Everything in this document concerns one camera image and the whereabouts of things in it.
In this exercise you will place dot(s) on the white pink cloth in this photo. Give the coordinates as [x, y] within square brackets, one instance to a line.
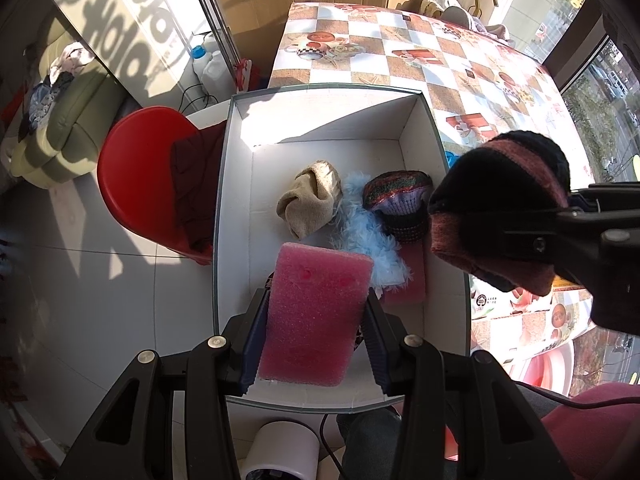
[70, 57]

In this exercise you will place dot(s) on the person's pink clothing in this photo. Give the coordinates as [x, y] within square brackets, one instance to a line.
[600, 425]

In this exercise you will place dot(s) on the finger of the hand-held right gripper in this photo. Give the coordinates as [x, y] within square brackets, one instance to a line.
[540, 245]
[605, 197]

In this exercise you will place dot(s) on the beige knitted cloth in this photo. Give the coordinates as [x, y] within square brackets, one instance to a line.
[310, 200]

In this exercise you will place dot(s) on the black and pink knit hat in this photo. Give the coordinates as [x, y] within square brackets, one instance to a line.
[500, 175]

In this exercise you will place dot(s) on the green leather sofa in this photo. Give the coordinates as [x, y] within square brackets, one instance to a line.
[65, 150]

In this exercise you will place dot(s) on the glass window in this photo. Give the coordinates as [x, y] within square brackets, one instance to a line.
[605, 110]

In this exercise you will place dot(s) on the dark red cloth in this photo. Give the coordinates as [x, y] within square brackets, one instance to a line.
[195, 185]

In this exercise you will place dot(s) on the light blue fluffy cloth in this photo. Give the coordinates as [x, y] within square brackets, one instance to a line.
[360, 230]

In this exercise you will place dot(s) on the plastic jug with white cap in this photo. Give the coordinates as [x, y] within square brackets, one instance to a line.
[220, 67]

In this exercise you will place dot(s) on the crumpled blue bag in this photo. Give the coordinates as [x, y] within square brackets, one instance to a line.
[451, 159]

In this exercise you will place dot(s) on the white cardboard box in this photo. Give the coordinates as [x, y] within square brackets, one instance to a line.
[280, 125]

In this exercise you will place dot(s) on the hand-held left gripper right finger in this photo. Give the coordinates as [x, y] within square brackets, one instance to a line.
[377, 355]

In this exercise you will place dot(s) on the plastic jug with blue cap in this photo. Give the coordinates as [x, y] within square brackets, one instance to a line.
[201, 65]

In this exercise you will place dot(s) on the blue dark clothes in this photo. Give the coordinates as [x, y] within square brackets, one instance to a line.
[42, 102]

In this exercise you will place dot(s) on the white cylindrical device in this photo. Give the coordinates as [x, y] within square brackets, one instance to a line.
[280, 450]

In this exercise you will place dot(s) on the table with checkered tablecloth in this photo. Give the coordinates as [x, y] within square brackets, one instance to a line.
[450, 75]

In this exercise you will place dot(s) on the red plastic chair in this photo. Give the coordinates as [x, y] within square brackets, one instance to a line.
[135, 170]

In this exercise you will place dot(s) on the striped knit hat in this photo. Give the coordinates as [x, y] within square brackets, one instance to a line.
[400, 200]

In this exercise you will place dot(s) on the dark grey cloth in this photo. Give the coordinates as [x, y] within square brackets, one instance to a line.
[370, 440]

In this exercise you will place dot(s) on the pink foam block with holes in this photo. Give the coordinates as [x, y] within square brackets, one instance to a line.
[315, 320]

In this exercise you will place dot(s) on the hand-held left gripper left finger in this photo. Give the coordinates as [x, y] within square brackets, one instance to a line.
[252, 355]

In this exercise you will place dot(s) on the white floral tissue pack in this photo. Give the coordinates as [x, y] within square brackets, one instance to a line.
[492, 305]

